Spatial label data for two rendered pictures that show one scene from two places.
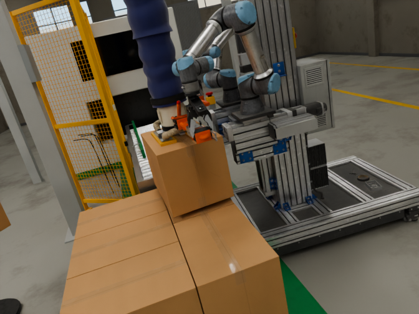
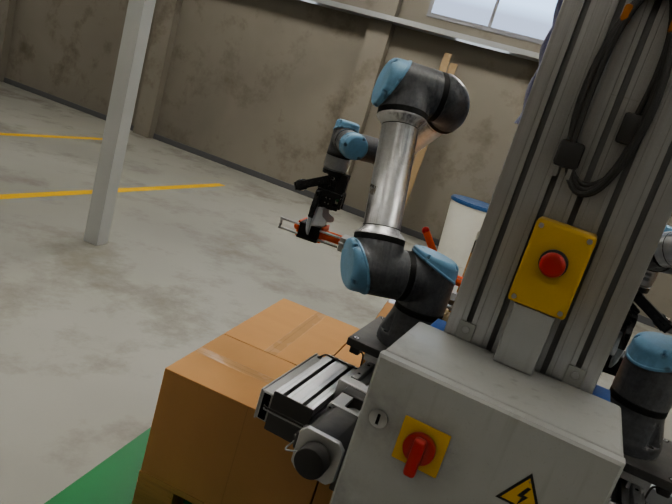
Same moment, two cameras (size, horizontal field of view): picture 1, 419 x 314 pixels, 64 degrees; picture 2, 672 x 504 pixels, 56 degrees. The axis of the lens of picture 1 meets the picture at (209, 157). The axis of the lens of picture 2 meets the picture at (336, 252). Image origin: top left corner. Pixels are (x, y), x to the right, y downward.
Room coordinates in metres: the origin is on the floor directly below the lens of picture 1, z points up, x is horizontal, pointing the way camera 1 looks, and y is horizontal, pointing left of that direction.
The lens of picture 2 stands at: (2.47, -1.67, 1.57)
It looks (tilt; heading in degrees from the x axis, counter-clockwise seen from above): 15 degrees down; 116
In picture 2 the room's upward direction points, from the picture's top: 17 degrees clockwise
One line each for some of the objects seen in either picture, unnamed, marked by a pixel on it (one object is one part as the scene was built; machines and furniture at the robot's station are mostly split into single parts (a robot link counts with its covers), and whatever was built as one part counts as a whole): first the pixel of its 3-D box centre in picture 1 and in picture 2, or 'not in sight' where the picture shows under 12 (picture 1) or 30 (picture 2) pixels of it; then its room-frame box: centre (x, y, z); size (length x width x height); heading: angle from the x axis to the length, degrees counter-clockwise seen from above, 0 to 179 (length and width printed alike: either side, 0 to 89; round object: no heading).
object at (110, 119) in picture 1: (79, 117); not in sight; (3.31, 1.16, 1.05); 0.87 x 0.10 x 2.10; 64
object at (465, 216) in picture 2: not in sight; (467, 232); (0.50, 5.41, 0.36); 0.62 x 0.60 x 0.73; 7
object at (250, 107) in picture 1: (250, 103); (413, 324); (2.05, -0.32, 1.09); 0.15 x 0.15 x 0.10
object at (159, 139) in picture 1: (162, 134); not in sight; (2.08, 0.26, 1.01); 0.34 x 0.10 x 0.05; 15
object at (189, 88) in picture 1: (190, 87); (336, 163); (1.55, 0.02, 1.33); 0.08 x 0.08 x 0.05
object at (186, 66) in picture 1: (187, 70); (343, 139); (1.55, 0.01, 1.41); 0.09 x 0.08 x 0.11; 133
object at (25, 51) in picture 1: (30, 63); not in sight; (3.01, 1.29, 1.62); 0.20 x 0.05 x 0.30; 12
